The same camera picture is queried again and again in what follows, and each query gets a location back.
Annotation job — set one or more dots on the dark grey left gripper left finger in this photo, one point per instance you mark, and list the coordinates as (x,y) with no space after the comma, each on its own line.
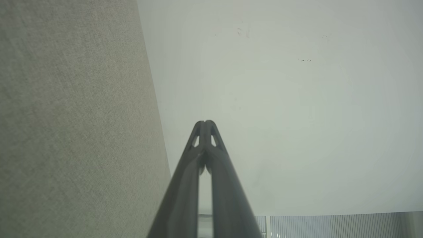
(185,185)

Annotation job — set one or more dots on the white ribbed panel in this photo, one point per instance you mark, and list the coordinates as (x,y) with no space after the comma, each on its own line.
(330,226)

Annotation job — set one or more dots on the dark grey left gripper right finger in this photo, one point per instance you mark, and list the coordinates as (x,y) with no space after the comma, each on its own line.
(228,191)

